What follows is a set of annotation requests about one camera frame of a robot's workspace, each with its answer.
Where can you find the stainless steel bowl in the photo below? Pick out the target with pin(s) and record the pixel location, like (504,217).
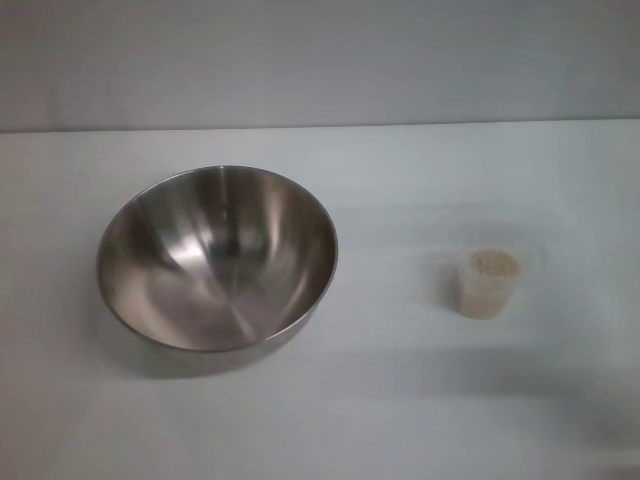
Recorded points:
(215,280)

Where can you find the white rice grains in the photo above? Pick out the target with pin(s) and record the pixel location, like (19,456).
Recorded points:
(487,265)

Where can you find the clear plastic measuring cup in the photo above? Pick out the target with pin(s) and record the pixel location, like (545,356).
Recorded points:
(487,300)

